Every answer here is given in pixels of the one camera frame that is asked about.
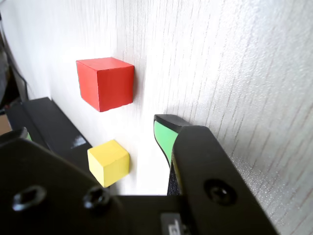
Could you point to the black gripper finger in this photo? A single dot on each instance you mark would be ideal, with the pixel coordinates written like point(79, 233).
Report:
point(49, 195)
point(210, 166)

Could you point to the yellow wooden cube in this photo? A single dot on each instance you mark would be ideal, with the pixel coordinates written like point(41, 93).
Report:
point(110, 161)

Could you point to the red wooden cube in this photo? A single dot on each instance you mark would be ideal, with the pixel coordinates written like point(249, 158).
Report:
point(107, 85)

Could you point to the black cardboard box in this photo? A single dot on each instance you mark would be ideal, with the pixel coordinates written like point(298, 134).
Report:
point(49, 122)

